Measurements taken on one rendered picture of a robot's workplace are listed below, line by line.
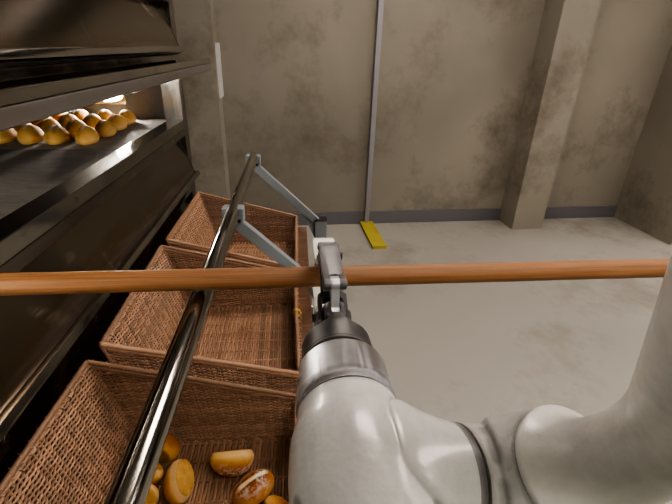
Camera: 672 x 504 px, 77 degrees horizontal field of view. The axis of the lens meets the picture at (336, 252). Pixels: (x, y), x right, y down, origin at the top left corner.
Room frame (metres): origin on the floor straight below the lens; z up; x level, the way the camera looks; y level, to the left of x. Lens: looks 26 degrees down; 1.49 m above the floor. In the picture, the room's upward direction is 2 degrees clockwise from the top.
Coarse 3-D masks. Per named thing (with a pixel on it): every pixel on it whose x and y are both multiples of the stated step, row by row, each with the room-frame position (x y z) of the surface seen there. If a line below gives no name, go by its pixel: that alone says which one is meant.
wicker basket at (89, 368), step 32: (96, 384) 0.70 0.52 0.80; (128, 384) 0.72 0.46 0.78; (192, 384) 0.73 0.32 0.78; (224, 384) 0.74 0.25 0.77; (96, 416) 0.65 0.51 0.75; (128, 416) 0.72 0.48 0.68; (192, 416) 0.73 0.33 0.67; (224, 416) 0.75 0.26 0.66; (256, 416) 0.75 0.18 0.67; (288, 416) 0.75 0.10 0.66; (32, 448) 0.50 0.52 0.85; (64, 448) 0.55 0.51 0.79; (96, 448) 0.61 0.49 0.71; (192, 448) 0.71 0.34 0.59; (224, 448) 0.72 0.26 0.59; (256, 448) 0.72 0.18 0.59; (288, 448) 0.72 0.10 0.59; (32, 480) 0.47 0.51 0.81; (64, 480) 0.51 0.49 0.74; (96, 480) 0.56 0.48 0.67; (160, 480) 0.63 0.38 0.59; (224, 480) 0.63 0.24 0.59
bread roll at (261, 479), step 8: (256, 472) 0.61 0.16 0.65; (264, 472) 0.62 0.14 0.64; (240, 480) 0.60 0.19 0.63; (248, 480) 0.59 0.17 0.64; (256, 480) 0.59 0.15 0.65; (264, 480) 0.60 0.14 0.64; (272, 480) 0.61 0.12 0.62; (240, 488) 0.58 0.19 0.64; (248, 488) 0.58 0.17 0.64; (256, 488) 0.58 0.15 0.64; (264, 488) 0.59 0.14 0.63; (272, 488) 0.60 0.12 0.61; (232, 496) 0.58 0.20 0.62; (240, 496) 0.57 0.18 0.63; (248, 496) 0.57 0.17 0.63; (256, 496) 0.57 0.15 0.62; (264, 496) 0.58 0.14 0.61
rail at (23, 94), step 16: (176, 64) 1.37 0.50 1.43; (192, 64) 1.58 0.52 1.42; (64, 80) 0.70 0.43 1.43; (80, 80) 0.74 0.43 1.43; (96, 80) 0.80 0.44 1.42; (112, 80) 0.87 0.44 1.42; (0, 96) 0.53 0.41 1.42; (16, 96) 0.56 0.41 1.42; (32, 96) 0.60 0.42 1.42; (48, 96) 0.64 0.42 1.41
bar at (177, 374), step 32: (256, 160) 1.30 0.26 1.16; (288, 192) 1.34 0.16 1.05; (224, 224) 0.75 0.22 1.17; (320, 224) 1.34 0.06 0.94; (224, 256) 0.64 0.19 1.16; (288, 256) 0.88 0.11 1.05; (192, 320) 0.44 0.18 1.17; (192, 352) 0.39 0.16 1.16; (160, 384) 0.32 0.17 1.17; (160, 416) 0.29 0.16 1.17; (128, 448) 0.25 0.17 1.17; (160, 448) 0.26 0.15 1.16; (128, 480) 0.22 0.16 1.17
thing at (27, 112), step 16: (208, 64) 1.86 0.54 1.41; (128, 80) 0.96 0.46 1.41; (144, 80) 1.05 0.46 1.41; (160, 80) 1.17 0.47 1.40; (64, 96) 0.68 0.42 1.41; (80, 96) 0.72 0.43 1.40; (96, 96) 0.78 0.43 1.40; (112, 96) 0.85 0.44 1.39; (0, 112) 0.52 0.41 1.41; (16, 112) 0.55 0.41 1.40; (32, 112) 0.58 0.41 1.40; (48, 112) 0.62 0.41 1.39; (64, 112) 0.66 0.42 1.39; (0, 128) 0.51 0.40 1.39
